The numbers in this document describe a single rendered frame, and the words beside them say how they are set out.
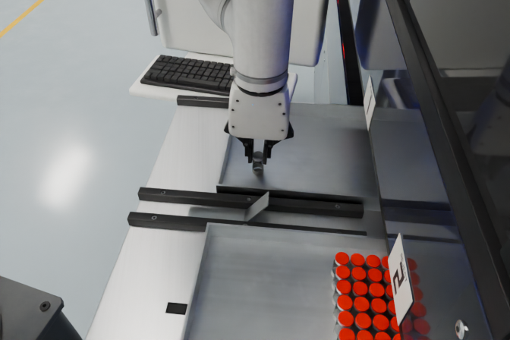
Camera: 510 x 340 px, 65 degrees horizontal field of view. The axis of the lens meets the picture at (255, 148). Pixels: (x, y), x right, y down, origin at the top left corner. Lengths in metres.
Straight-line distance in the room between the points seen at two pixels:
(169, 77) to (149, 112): 1.27
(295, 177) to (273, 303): 0.25
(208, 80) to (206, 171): 0.39
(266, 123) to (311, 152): 0.19
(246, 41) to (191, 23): 0.70
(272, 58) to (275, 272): 0.32
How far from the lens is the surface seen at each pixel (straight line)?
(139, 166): 2.10
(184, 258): 0.68
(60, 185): 2.14
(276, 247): 0.68
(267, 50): 0.57
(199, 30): 1.26
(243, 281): 0.64
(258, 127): 0.67
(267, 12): 0.54
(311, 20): 1.15
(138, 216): 0.72
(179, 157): 0.82
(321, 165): 0.80
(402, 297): 0.50
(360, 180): 0.79
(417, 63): 0.50
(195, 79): 1.13
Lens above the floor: 1.45
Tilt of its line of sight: 44 degrees down
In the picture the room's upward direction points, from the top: straight up
